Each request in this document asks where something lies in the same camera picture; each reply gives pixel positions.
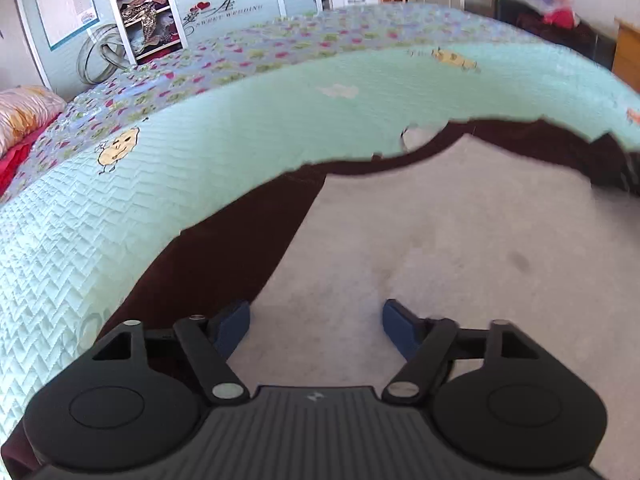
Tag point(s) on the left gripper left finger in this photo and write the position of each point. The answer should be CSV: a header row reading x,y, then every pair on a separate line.
x,y
208,343

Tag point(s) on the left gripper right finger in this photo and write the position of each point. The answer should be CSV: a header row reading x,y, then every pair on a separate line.
x,y
425,344

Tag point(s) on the maroon and beige sweatshirt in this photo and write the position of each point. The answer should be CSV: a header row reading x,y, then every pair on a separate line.
x,y
523,233

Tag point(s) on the mint green quilted bedspread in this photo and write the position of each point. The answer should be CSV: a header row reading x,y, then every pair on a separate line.
x,y
128,168

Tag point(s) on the red blanket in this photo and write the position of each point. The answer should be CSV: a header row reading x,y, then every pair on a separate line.
x,y
12,161

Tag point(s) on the pink floral folded duvet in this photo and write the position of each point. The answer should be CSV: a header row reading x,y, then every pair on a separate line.
x,y
25,110

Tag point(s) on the wooden cabinet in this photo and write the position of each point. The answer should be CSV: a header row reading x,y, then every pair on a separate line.
x,y
626,64

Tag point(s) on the dark side table with clutter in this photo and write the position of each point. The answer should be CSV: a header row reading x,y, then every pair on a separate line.
x,y
557,22

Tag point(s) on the white poster on wardrobe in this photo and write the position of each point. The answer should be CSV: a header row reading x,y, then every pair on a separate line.
x,y
65,19

